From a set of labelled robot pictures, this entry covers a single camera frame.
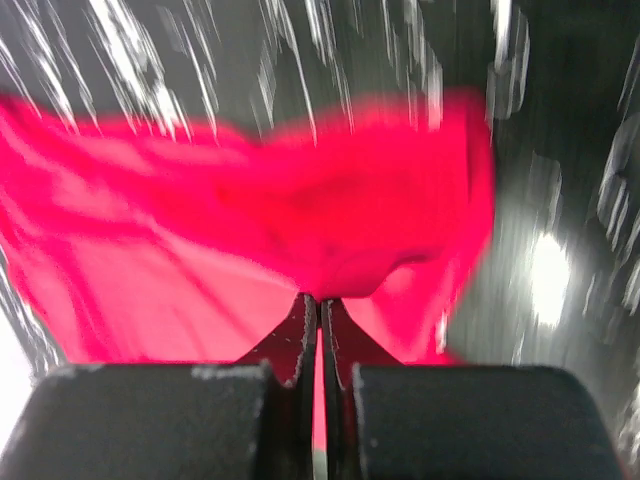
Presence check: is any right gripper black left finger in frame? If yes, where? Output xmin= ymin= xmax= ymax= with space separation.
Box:
xmin=1 ymin=295 xmax=317 ymax=479

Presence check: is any black marble pattern mat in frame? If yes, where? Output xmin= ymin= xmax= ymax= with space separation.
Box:
xmin=1 ymin=1 xmax=639 ymax=475

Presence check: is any pink red t shirt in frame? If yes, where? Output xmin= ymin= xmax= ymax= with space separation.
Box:
xmin=1 ymin=88 xmax=494 ymax=366

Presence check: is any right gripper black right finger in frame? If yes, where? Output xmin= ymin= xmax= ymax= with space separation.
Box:
xmin=319 ymin=300 xmax=625 ymax=479

